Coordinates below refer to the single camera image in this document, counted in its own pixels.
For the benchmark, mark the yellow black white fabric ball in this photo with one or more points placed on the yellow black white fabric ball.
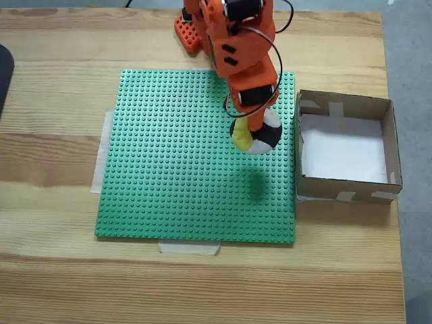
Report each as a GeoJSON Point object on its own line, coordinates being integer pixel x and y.
{"type": "Point", "coordinates": [261, 146]}

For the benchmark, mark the white paper box lining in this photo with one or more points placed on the white paper box lining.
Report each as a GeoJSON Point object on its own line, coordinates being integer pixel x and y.
{"type": "Point", "coordinates": [344, 152]}

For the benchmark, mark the brown cardboard box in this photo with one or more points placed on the brown cardboard box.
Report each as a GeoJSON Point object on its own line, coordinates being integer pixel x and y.
{"type": "Point", "coordinates": [393, 141]}

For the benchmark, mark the green studded baseplate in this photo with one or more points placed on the green studded baseplate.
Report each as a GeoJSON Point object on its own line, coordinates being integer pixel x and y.
{"type": "Point", "coordinates": [168, 168]}

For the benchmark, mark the masking tape strip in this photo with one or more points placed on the masking tape strip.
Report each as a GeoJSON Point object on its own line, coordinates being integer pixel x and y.
{"type": "Point", "coordinates": [101, 152]}
{"type": "Point", "coordinates": [189, 249]}

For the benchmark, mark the black rounded object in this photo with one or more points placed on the black rounded object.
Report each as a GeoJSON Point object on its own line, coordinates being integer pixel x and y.
{"type": "Point", "coordinates": [5, 81]}

